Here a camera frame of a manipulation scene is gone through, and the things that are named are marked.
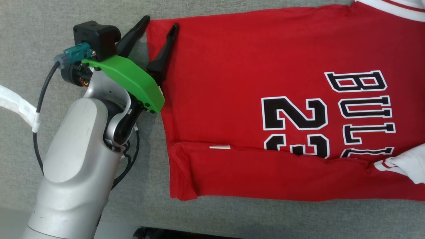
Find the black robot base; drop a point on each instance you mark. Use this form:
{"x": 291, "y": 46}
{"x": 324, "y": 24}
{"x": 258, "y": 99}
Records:
{"x": 156, "y": 234}

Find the teal left camera connector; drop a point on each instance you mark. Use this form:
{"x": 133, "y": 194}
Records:
{"x": 78, "y": 53}

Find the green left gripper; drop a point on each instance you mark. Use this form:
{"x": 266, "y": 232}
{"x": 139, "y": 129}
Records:
{"x": 132, "y": 78}

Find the red bulls jersey shirt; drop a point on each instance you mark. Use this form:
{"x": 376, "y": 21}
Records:
{"x": 232, "y": 83}

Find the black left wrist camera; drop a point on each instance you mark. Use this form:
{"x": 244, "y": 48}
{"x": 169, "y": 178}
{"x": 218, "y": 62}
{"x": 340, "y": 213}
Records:
{"x": 96, "y": 36}

